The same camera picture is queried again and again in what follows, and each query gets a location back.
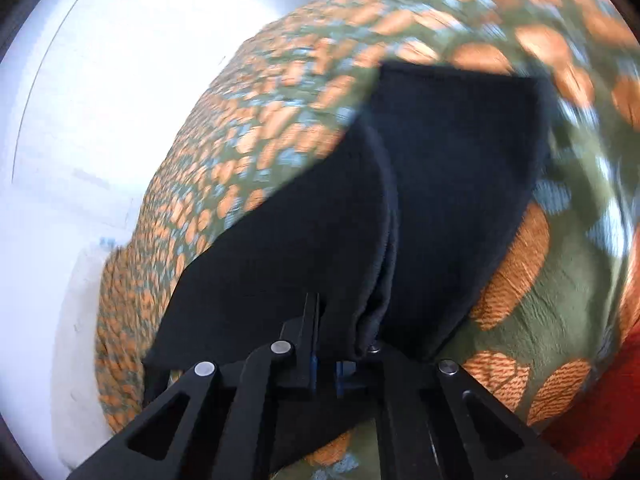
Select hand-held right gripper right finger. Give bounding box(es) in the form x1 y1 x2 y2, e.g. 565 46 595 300
336 342 583 480

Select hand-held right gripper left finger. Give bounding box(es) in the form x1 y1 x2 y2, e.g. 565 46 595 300
66 292 321 480

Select black pants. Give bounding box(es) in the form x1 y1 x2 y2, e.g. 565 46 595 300
142 60 558 479

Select green orange patterned blanket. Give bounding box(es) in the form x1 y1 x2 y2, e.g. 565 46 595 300
95 0 640 480

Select red cloth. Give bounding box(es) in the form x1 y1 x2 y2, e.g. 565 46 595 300
542 310 640 480

